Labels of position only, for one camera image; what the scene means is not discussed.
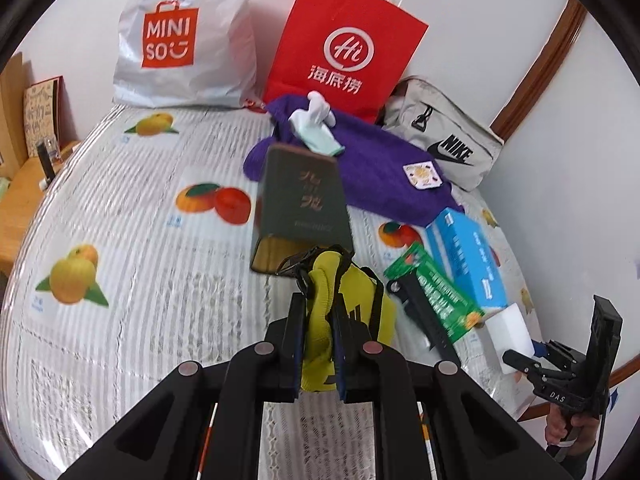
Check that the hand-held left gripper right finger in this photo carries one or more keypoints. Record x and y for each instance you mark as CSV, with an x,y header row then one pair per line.
x,y
341,355

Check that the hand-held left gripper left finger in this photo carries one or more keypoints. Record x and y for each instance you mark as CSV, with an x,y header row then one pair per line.
x,y
298,332

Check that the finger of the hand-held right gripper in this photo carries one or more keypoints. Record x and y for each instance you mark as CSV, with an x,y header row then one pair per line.
x,y
555,352
525,366

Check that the white sponge block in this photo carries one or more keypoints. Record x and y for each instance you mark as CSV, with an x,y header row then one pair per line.
x,y
505,335

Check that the yellow black striped sock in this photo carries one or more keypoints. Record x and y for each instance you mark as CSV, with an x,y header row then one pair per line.
x,y
360,300

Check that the green snack packet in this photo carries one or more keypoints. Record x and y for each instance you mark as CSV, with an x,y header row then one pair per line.
x,y
440,295

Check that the person's right hand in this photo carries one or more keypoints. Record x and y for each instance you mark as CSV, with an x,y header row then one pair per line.
x,y
556,435

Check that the black plastic object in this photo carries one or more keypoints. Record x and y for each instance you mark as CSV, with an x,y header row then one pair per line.
x,y
425,327

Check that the blue tissue pack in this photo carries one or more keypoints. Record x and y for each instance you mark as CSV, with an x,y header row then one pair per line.
x,y
465,255

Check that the dark green box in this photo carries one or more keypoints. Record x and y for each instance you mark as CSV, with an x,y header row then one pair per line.
x,y
300,200

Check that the purple towel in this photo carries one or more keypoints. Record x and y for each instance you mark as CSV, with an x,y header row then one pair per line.
x,y
370,160

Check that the grey waist bag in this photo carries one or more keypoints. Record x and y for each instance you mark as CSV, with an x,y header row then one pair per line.
x,y
450,125

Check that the white plastic shopping bag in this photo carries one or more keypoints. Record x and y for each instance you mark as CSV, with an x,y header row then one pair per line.
x,y
200,60

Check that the wooden furniture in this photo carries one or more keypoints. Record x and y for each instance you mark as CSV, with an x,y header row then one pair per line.
x,y
20,220

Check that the small black stand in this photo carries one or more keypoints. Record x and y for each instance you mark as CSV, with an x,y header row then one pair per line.
x,y
47,162

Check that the red paper bag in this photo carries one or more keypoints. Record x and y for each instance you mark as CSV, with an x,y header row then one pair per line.
x,y
345,25

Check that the brown patterned book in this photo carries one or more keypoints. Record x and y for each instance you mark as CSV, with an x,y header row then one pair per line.
x,y
42,110

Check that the brown wooden door frame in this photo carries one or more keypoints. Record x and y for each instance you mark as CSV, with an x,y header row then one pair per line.
x,y
545,60

